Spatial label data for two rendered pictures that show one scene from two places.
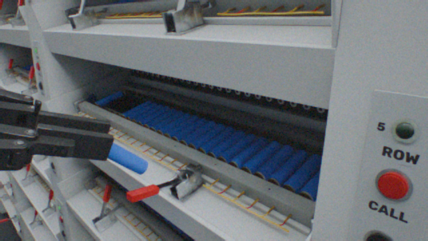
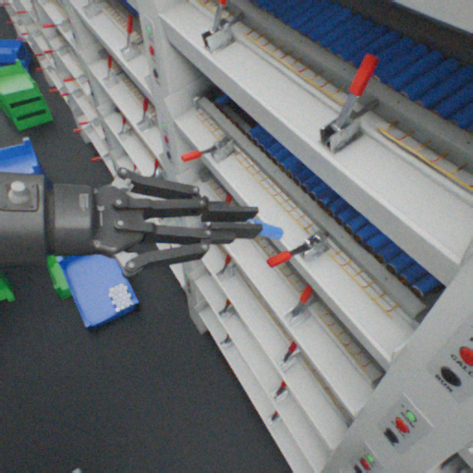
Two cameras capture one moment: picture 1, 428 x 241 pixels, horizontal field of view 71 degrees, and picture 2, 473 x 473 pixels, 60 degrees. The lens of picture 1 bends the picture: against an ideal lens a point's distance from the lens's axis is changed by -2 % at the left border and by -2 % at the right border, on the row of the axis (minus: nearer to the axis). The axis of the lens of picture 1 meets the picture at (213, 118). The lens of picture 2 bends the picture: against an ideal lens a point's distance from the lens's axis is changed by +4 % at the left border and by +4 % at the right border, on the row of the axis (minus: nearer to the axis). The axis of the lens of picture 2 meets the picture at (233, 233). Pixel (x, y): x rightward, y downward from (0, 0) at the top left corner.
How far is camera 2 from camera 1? 0.27 m
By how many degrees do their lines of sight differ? 34
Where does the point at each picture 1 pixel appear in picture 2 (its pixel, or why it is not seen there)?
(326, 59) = (453, 266)
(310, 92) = (434, 270)
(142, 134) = (272, 175)
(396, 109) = not seen: outside the picture
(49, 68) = (166, 60)
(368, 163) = (458, 337)
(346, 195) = (437, 341)
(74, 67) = not seen: hidden behind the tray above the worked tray
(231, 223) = (346, 295)
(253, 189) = (371, 273)
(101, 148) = (252, 234)
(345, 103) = (455, 298)
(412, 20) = not seen: outside the picture
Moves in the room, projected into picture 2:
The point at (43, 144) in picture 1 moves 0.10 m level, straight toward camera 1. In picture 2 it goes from (215, 239) to (242, 309)
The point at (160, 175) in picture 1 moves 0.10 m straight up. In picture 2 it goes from (288, 227) to (297, 177)
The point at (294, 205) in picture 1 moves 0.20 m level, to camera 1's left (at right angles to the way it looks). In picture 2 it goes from (404, 301) to (243, 269)
